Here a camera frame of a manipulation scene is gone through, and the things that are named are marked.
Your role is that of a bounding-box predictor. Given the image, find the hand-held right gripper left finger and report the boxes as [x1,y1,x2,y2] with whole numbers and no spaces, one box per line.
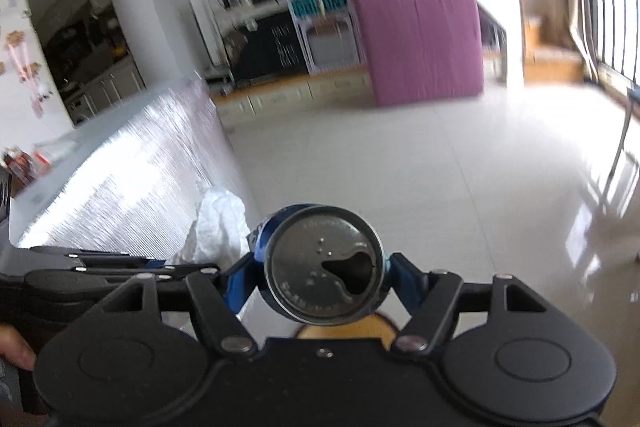
[95,254,263,354]

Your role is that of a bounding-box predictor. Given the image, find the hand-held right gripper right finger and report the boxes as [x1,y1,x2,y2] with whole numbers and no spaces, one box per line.
[386,252,551,352]

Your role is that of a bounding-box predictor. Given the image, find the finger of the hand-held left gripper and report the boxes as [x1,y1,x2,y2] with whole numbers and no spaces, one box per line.
[25,263,221,293]
[30,246,168,271]

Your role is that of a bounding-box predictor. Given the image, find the white plastic bag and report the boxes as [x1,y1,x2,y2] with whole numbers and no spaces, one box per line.
[165,187,251,266]

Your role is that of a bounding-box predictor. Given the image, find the round yellow waste bin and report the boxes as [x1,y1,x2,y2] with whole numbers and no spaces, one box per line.
[292,312,401,343]

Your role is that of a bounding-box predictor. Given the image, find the blue drink can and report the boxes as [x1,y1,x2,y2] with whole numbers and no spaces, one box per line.
[247,203,391,324]

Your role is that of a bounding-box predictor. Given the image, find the dark red wrapper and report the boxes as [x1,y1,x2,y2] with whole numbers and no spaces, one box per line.
[2,148,32,184]

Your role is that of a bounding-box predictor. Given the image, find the person's left hand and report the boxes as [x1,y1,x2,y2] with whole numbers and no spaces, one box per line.
[0,326,37,370]

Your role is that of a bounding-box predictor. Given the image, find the kitchen cabinets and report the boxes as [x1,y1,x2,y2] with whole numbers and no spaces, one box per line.
[20,0,146,125]

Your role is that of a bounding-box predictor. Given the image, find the low wooden drawer platform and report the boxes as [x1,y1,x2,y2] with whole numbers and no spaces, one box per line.
[215,72,373,122]

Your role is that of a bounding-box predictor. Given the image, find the pink hanging ornament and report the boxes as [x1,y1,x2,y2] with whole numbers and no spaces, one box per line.
[5,29,53,115]

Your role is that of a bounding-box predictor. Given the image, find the black chalkboard sign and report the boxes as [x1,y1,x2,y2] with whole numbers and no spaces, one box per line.
[232,14,308,85]

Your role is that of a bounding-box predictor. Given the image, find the pink mattress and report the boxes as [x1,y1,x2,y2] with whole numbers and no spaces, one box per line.
[356,0,485,108]

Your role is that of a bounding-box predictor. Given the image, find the wooden staircase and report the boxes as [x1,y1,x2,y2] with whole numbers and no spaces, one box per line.
[480,0,586,88]

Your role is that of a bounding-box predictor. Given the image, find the teal sign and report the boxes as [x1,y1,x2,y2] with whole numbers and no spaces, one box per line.
[290,0,348,20]

